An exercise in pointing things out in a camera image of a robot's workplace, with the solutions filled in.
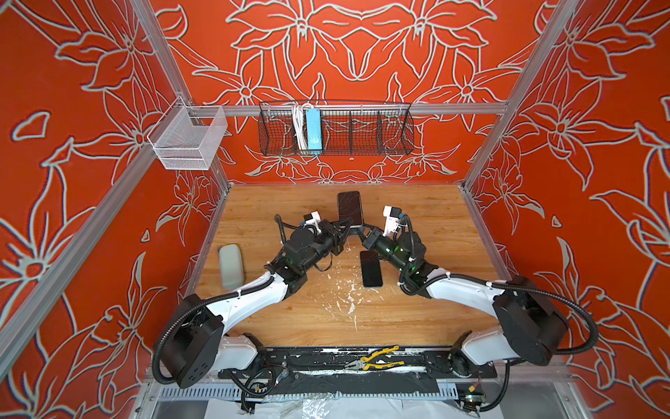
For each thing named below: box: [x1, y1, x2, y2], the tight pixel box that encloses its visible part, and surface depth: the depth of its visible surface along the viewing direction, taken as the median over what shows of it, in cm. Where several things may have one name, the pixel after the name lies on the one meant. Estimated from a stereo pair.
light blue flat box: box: [306, 108, 323, 151], surface depth 91 cm
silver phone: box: [336, 190, 364, 229], surface depth 80 cm
